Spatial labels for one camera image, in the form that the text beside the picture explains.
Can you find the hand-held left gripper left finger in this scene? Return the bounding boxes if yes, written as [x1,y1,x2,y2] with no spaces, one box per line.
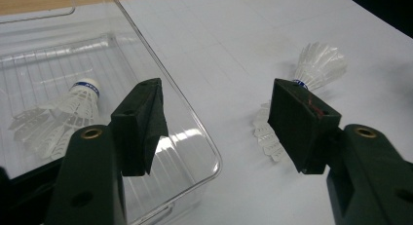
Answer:
[109,77,169,178]

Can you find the clear plastic container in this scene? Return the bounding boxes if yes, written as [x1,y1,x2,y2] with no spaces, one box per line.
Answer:
[0,0,223,225]

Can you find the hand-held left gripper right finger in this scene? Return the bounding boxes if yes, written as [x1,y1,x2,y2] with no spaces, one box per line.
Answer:
[267,78,343,175]

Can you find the white feather shuttlecock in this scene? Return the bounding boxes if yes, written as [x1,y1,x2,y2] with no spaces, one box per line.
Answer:
[9,77,101,161]
[252,101,288,164]
[290,41,349,93]

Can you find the white table cover sheet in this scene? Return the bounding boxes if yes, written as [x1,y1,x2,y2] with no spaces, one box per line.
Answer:
[0,0,413,225]

